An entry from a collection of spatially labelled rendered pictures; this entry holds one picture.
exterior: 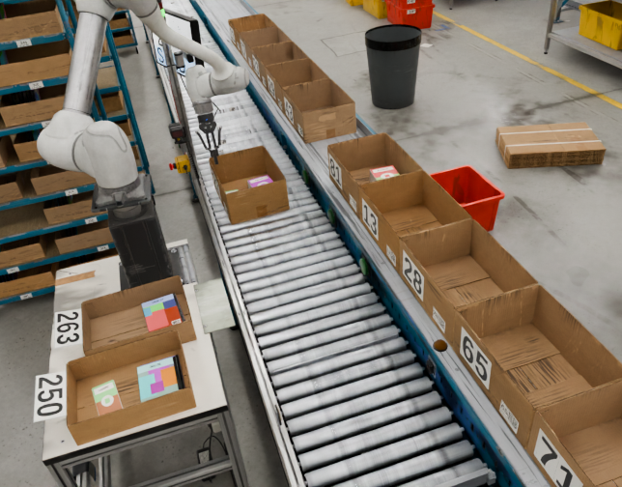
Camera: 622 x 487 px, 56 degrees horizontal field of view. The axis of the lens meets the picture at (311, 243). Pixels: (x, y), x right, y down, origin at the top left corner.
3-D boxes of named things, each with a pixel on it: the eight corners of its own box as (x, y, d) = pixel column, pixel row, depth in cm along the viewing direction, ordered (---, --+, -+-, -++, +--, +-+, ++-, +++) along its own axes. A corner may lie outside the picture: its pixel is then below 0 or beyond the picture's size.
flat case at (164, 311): (150, 337, 212) (149, 334, 211) (141, 306, 227) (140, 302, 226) (186, 325, 216) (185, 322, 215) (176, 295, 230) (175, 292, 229)
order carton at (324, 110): (284, 116, 335) (281, 87, 325) (332, 105, 341) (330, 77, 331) (304, 144, 305) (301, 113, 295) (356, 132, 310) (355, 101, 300)
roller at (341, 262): (236, 292, 241) (234, 283, 238) (353, 260, 251) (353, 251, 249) (239, 300, 237) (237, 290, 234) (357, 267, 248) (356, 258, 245)
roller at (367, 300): (250, 333, 221) (248, 325, 218) (377, 298, 231) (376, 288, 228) (253, 343, 217) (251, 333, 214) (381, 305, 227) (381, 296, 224)
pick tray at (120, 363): (74, 381, 203) (65, 361, 197) (183, 348, 211) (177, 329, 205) (76, 446, 181) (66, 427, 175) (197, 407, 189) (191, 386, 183)
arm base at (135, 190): (95, 213, 211) (90, 200, 208) (98, 184, 229) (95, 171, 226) (146, 204, 214) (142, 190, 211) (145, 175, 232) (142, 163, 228)
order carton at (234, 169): (213, 186, 303) (208, 157, 293) (268, 173, 310) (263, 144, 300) (231, 225, 273) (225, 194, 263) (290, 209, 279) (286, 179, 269)
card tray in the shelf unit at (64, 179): (36, 195, 314) (29, 179, 308) (39, 170, 338) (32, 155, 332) (112, 178, 323) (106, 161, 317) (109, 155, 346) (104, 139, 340)
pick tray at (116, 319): (88, 320, 228) (80, 301, 222) (184, 293, 236) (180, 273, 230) (91, 372, 206) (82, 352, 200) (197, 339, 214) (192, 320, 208)
